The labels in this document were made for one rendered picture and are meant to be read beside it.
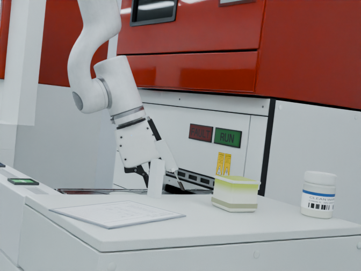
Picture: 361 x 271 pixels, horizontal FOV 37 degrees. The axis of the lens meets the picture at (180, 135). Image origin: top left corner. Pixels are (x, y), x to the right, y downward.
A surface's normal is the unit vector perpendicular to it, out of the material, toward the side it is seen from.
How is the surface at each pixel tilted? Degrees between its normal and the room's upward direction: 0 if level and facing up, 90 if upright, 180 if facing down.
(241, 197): 90
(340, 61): 90
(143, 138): 90
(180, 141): 90
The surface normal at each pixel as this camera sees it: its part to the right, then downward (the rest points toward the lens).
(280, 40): 0.55, 0.11
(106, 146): -0.82, -0.06
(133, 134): 0.10, 0.04
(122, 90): 0.36, 0.02
